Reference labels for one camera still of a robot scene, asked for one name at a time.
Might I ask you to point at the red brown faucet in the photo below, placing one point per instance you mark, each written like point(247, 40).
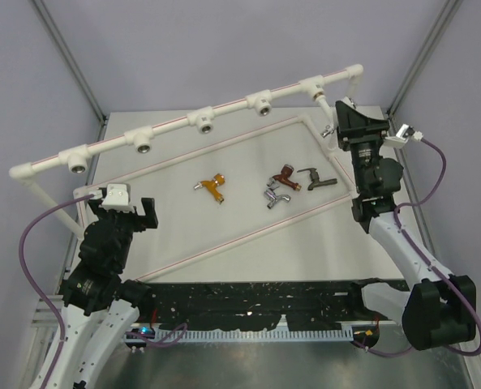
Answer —
point(284, 178)

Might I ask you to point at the orange faucet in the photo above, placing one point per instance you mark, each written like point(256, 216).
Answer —
point(211, 186)

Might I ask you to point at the white pipe frame rack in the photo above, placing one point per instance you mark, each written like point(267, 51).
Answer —
point(76, 158)

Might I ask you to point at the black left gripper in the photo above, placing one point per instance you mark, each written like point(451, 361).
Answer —
point(149, 219)

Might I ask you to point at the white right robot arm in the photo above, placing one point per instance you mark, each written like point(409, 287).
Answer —
point(439, 310)

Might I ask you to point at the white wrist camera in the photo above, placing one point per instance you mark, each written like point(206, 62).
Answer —
point(114, 197)
point(405, 134)

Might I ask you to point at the white chrome knob faucet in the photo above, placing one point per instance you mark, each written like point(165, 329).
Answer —
point(329, 112)

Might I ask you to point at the dark grey lever faucet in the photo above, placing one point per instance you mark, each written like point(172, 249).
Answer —
point(315, 180)

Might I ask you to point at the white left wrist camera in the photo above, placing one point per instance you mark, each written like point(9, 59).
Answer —
point(114, 197)

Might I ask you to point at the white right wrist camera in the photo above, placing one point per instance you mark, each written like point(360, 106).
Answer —
point(405, 134)

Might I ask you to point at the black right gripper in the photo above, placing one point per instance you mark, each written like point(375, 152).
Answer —
point(355, 129)

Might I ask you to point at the white slotted cable duct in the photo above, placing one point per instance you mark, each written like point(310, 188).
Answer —
point(279, 334)

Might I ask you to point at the chrome silver faucet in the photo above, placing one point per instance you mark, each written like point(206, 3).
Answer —
point(274, 199)

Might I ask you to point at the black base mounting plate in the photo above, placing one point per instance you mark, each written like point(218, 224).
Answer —
point(255, 306)

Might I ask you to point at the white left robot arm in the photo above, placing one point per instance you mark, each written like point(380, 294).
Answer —
point(98, 306)

